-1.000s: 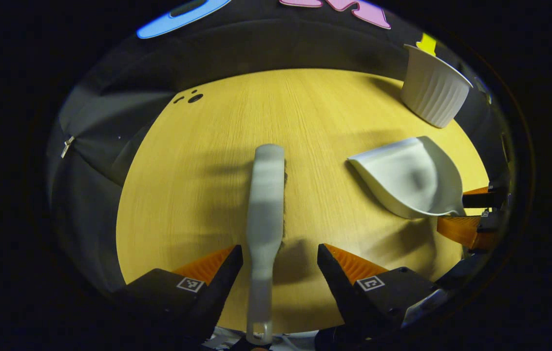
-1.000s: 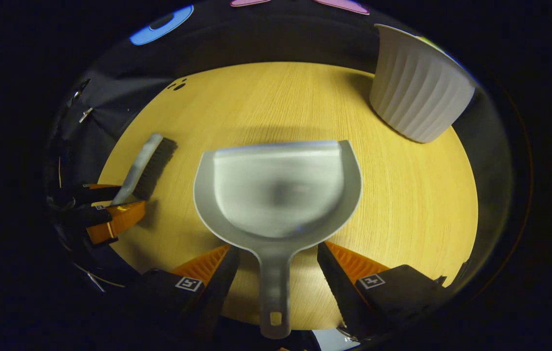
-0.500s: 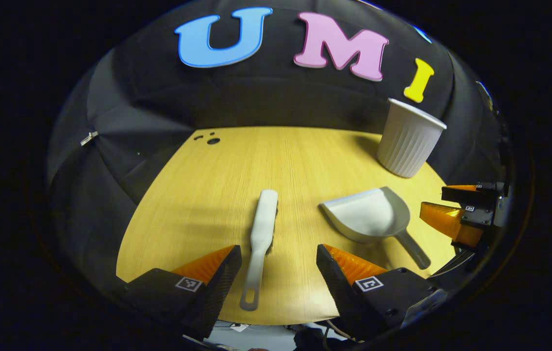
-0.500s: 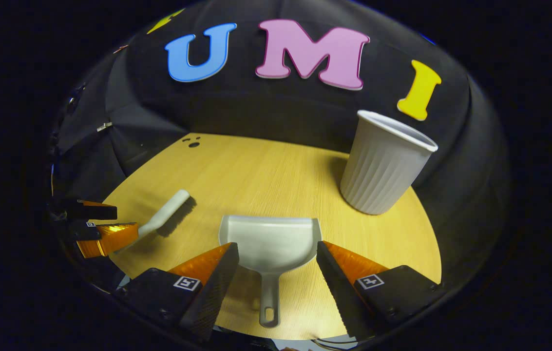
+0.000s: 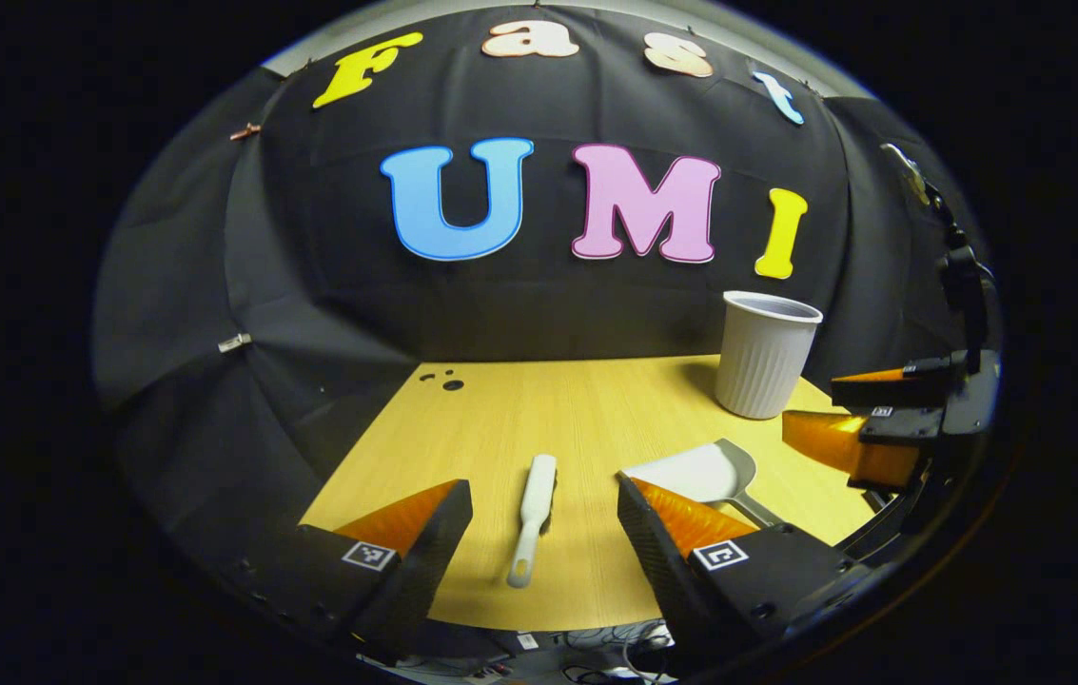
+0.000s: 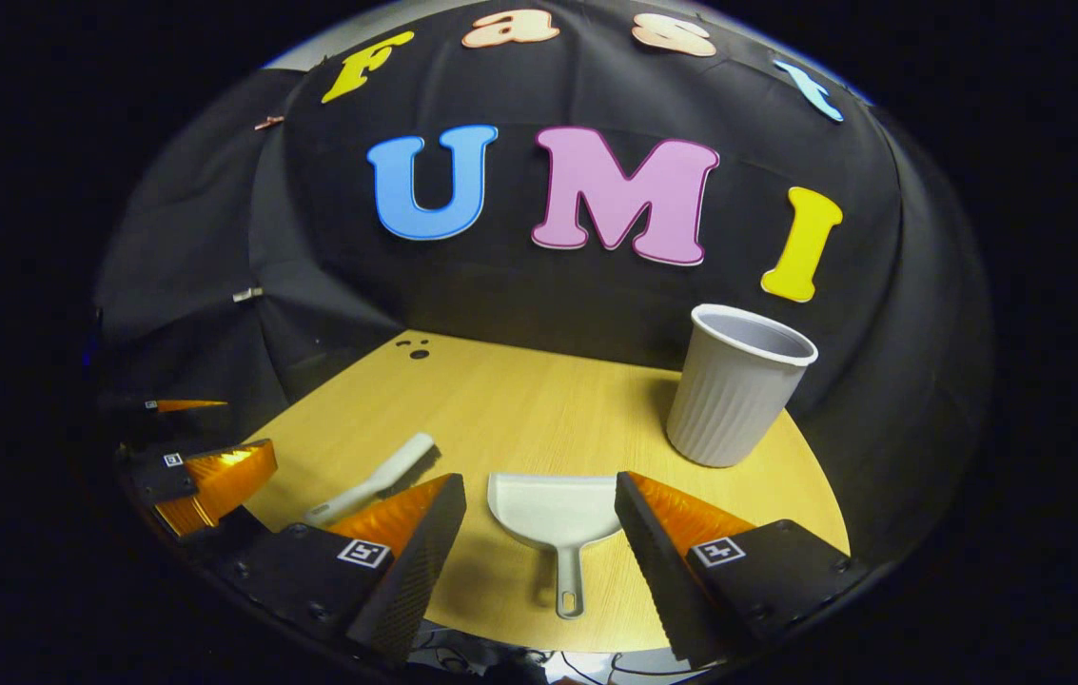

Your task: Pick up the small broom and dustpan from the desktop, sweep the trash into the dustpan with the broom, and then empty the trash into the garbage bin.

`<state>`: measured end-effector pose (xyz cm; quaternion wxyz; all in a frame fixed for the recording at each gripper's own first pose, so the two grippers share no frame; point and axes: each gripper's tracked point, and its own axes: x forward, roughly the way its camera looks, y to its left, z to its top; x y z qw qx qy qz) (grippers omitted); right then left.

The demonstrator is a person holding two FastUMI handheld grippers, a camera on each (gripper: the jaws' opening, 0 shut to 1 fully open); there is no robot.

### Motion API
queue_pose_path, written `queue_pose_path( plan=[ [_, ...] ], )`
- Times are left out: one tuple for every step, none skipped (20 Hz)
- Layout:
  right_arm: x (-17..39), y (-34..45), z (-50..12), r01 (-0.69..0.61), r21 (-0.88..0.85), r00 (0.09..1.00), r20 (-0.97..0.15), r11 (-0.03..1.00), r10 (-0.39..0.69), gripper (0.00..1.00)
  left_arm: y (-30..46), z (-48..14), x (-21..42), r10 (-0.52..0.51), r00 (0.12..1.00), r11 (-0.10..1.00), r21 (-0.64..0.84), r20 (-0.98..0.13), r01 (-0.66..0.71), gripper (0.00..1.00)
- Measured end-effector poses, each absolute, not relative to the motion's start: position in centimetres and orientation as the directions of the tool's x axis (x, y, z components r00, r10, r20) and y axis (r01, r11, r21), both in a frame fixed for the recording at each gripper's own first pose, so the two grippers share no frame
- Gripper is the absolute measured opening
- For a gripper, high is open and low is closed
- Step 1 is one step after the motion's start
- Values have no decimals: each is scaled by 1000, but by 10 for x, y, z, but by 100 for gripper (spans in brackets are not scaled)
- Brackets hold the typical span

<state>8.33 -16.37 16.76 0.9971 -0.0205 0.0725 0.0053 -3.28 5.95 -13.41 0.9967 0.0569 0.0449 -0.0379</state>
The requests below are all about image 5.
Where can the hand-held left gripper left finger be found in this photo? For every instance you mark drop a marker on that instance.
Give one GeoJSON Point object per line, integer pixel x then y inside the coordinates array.
{"type": "Point", "coordinates": [424, 571]}

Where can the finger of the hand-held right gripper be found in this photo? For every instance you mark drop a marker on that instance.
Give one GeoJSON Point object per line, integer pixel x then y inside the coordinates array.
{"type": "Point", "coordinates": [843, 442]}
{"type": "Point", "coordinates": [919, 385]}

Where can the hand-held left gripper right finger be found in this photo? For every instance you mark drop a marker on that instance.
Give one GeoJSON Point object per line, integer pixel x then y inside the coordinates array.
{"type": "Point", "coordinates": [662, 580]}

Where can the white dustpan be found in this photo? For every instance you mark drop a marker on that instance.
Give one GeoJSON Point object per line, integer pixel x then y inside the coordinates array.
{"type": "Point", "coordinates": [691, 473]}

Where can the white ribbed garbage bin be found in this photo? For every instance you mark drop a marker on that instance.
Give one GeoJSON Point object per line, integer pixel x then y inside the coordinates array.
{"type": "Point", "coordinates": [765, 362]}

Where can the small white broom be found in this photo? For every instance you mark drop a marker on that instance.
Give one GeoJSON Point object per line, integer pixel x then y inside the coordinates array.
{"type": "Point", "coordinates": [535, 504]}

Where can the wooden desktop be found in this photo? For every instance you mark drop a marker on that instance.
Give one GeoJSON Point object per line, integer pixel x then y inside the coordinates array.
{"type": "Point", "coordinates": [577, 419]}

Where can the black backdrop cloth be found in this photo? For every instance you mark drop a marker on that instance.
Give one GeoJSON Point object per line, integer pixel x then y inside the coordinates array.
{"type": "Point", "coordinates": [548, 304]}

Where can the silver metal clip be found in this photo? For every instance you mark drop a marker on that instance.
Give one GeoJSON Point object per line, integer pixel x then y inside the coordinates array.
{"type": "Point", "coordinates": [235, 342]}

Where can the copper metal clip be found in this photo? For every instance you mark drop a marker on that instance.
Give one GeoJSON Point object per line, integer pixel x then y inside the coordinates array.
{"type": "Point", "coordinates": [245, 131]}

